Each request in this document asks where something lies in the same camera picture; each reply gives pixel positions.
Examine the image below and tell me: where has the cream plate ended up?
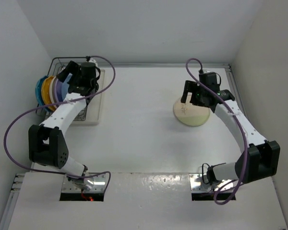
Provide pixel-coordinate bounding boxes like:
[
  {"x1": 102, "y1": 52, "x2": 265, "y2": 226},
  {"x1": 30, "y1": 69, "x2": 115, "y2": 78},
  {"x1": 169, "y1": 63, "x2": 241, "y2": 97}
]
[{"x1": 49, "y1": 76, "x2": 56, "y2": 103}]

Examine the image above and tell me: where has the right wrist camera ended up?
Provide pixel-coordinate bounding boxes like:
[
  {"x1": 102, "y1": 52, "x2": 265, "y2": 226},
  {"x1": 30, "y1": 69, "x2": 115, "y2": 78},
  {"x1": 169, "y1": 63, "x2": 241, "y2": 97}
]
[{"x1": 199, "y1": 69, "x2": 212, "y2": 74}]

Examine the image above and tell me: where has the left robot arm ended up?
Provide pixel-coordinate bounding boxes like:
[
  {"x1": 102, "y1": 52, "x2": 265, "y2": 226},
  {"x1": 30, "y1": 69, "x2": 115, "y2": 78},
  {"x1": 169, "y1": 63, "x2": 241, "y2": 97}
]
[{"x1": 28, "y1": 58, "x2": 101, "y2": 187}]

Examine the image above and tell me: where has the teal polka dot plate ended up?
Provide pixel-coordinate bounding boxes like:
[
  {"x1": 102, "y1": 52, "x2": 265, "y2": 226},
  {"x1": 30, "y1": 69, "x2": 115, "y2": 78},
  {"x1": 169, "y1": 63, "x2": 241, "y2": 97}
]
[{"x1": 35, "y1": 76, "x2": 47, "y2": 106}]

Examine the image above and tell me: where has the cream drip tray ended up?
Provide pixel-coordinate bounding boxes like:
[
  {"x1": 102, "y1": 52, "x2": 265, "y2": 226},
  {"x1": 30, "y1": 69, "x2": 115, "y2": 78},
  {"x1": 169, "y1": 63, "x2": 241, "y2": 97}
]
[{"x1": 72, "y1": 69, "x2": 105, "y2": 126}]

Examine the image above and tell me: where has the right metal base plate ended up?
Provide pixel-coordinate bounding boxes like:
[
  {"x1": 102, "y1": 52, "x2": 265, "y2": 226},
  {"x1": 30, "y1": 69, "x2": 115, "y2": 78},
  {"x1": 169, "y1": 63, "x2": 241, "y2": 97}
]
[{"x1": 189, "y1": 173, "x2": 235, "y2": 193}]

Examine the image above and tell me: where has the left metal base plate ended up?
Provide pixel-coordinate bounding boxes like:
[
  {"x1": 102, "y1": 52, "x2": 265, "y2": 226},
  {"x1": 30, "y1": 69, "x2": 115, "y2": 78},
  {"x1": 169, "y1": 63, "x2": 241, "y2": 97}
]
[{"x1": 61, "y1": 174, "x2": 108, "y2": 194}]

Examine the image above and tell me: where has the yellow polka dot plate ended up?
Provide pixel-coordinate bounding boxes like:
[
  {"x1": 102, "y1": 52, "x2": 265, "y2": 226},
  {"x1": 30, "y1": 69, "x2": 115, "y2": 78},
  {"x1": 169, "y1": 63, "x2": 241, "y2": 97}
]
[{"x1": 41, "y1": 76, "x2": 54, "y2": 105}]

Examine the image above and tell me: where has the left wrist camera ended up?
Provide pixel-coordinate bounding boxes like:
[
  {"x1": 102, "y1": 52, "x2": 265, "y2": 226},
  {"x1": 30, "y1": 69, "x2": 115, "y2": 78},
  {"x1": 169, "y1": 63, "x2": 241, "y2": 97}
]
[{"x1": 85, "y1": 56, "x2": 98, "y2": 67}]

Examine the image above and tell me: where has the beige green leaf plate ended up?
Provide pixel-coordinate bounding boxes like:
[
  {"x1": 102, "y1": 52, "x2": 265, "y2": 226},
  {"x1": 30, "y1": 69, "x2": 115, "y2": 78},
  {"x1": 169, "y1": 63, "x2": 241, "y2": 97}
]
[{"x1": 173, "y1": 95, "x2": 210, "y2": 127}]

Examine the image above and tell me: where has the grey wire dish rack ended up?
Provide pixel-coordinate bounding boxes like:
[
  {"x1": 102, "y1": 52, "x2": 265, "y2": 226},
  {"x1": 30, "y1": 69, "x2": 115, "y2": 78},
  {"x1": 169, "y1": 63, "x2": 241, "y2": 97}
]
[{"x1": 35, "y1": 56, "x2": 91, "y2": 118}]

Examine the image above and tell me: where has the purple plate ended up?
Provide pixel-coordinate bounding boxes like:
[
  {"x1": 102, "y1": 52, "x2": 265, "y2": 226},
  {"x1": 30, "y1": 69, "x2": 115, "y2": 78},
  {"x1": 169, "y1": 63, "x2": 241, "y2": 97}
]
[{"x1": 55, "y1": 79, "x2": 63, "y2": 102}]

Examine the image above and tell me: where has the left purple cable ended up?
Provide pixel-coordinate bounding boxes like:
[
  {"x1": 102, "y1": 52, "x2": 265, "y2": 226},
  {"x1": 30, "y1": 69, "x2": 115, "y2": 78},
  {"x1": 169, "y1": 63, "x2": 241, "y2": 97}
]
[{"x1": 3, "y1": 55, "x2": 116, "y2": 186}]

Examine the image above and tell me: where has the metal base plate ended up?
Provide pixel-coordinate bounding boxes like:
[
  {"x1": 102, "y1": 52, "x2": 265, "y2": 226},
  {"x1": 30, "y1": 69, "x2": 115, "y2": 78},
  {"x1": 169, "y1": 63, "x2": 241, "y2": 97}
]
[
  {"x1": 61, "y1": 174, "x2": 108, "y2": 194},
  {"x1": 189, "y1": 173, "x2": 235, "y2": 193}
]

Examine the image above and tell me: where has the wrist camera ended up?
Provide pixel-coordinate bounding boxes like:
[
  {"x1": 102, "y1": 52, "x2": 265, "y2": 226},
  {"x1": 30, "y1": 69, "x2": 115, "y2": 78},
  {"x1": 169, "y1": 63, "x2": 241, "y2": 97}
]
[
  {"x1": 85, "y1": 56, "x2": 98, "y2": 67},
  {"x1": 199, "y1": 69, "x2": 212, "y2": 74}
]

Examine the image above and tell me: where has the blue plate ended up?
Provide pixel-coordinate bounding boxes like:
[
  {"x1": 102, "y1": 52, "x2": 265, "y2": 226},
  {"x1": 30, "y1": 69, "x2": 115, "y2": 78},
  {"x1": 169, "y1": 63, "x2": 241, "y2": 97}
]
[{"x1": 61, "y1": 74, "x2": 72, "y2": 100}]

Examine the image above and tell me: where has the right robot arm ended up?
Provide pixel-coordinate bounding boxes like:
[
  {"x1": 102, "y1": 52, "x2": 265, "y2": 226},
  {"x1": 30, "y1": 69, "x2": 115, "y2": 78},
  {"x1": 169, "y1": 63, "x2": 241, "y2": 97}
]
[{"x1": 180, "y1": 71, "x2": 280, "y2": 185}]

